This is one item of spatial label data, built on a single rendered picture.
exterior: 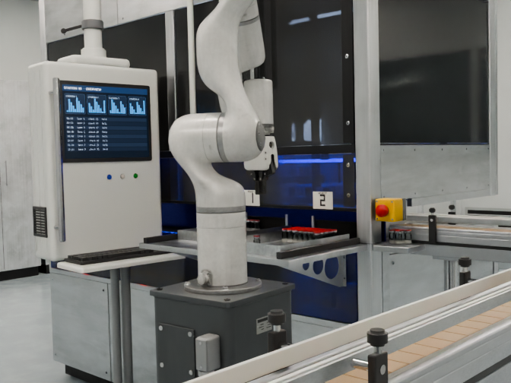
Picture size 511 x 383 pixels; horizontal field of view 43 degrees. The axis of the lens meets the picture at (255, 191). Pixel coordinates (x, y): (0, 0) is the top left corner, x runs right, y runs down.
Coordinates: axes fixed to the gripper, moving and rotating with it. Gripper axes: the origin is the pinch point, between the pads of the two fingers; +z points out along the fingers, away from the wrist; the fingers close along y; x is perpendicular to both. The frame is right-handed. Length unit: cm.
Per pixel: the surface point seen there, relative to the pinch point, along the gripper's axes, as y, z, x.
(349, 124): -4.6, -19.2, -39.2
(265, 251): 0.0, 19.2, -1.6
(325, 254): -11.2, 21.0, -16.3
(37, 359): 229, 108, -49
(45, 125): 93, -23, 17
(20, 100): 497, -72, -183
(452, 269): -34, 28, -54
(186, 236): 49, 19, -13
